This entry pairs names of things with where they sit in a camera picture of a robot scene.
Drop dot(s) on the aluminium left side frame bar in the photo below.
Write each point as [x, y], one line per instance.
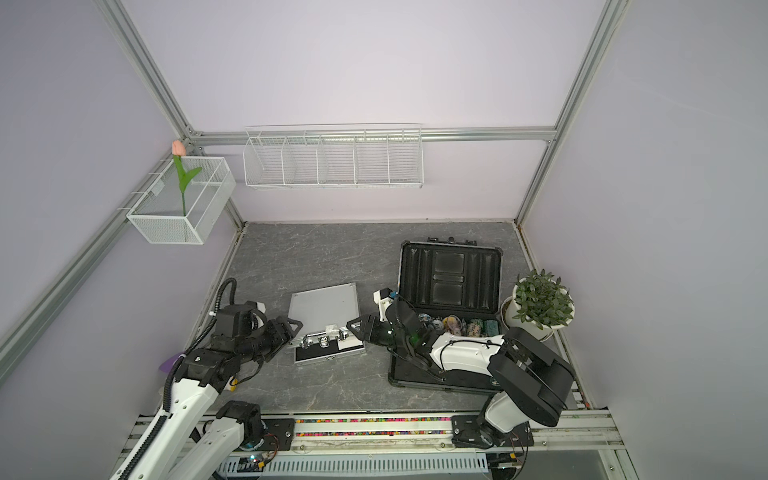
[18, 340]

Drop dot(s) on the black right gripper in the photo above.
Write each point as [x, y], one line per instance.
[361, 327]

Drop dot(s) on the aluminium frame corner post left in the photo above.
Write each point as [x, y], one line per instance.
[138, 53]

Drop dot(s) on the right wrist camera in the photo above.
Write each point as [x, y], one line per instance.
[383, 299]

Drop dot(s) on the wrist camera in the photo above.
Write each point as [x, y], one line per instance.
[383, 299]
[240, 320]

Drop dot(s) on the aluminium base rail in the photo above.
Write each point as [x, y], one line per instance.
[401, 443]

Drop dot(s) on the white mesh wall basket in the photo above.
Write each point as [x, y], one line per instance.
[158, 214]

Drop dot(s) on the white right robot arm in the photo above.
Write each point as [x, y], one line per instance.
[534, 380]

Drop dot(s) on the white wire wall shelf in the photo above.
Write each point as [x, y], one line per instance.
[281, 164]

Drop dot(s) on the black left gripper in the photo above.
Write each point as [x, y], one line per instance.
[280, 340]

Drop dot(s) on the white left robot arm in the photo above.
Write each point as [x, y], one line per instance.
[209, 366]

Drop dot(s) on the dark grey poker case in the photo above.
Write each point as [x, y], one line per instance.
[442, 279]

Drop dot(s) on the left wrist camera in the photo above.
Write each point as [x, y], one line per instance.
[240, 320]

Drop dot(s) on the silver aluminium poker case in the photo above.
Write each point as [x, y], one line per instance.
[324, 313]

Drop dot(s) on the white plant pot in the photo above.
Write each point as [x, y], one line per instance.
[509, 310]

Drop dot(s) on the aluminium frame corner post right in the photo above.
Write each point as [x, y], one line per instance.
[608, 22]

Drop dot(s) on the green potted plant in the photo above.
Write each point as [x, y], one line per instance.
[542, 300]

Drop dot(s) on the pink artificial tulip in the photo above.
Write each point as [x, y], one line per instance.
[185, 177]

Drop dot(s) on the aluminium horizontal frame bar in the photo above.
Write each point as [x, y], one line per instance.
[371, 132]

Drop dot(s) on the aluminium frame corner post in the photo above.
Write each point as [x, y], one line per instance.
[138, 53]
[608, 22]

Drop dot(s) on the pink purple toy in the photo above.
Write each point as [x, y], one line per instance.
[167, 366]

